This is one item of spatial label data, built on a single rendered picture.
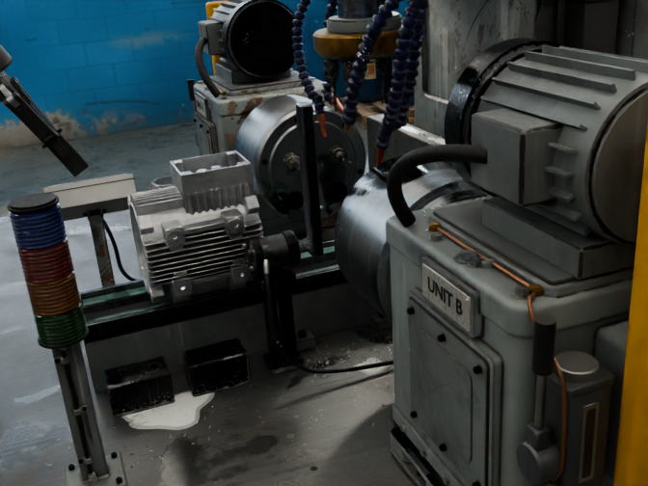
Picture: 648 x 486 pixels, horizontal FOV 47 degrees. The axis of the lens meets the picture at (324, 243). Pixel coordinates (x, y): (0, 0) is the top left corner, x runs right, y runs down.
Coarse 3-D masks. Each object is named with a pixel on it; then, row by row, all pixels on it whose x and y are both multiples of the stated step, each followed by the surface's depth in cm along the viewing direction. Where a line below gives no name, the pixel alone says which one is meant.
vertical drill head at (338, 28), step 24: (360, 0) 125; (384, 0) 126; (336, 24) 126; (360, 24) 124; (336, 48) 125; (384, 48) 124; (408, 48) 127; (336, 72) 134; (384, 72) 138; (336, 96) 137; (384, 96) 141
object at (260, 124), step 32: (288, 96) 166; (256, 128) 159; (288, 128) 154; (320, 128) 156; (352, 128) 159; (256, 160) 155; (288, 160) 153; (320, 160) 159; (352, 160) 162; (256, 192) 162; (288, 192) 159; (320, 192) 161
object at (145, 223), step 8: (128, 200) 131; (248, 200) 126; (256, 200) 127; (248, 208) 126; (256, 208) 126; (144, 216) 121; (144, 224) 121; (152, 224) 121; (144, 232) 121; (152, 288) 125; (160, 288) 126; (152, 296) 125; (160, 296) 125
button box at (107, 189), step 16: (112, 176) 146; (128, 176) 147; (48, 192) 142; (64, 192) 143; (80, 192) 144; (96, 192) 144; (112, 192) 145; (128, 192) 146; (64, 208) 142; (80, 208) 144; (96, 208) 147; (112, 208) 149; (128, 208) 151
